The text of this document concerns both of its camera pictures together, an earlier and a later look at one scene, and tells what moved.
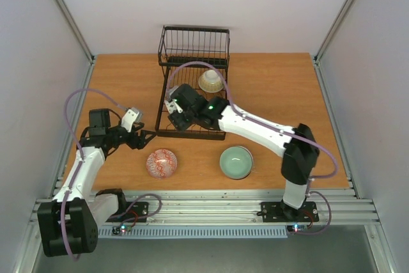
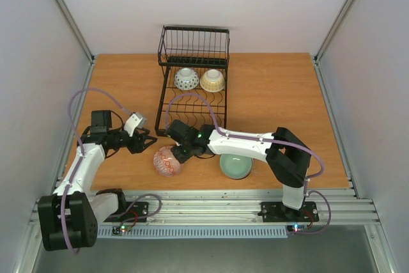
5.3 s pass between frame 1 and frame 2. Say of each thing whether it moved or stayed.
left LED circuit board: stayed
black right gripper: moved
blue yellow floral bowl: stayed
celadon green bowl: stayed
